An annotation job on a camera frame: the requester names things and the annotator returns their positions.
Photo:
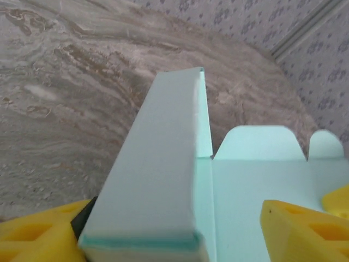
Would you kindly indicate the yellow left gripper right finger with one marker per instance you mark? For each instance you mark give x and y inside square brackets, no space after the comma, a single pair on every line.
[300,234]

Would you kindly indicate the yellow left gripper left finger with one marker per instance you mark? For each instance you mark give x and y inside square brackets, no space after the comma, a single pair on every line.
[35,237]

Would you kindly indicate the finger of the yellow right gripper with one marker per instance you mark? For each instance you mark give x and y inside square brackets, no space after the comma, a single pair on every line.
[338,200]

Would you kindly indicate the pale teal paper box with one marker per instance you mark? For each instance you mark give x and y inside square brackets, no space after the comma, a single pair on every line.
[163,152]

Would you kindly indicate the aluminium corner post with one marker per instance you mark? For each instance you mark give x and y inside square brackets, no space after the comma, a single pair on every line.
[308,30]

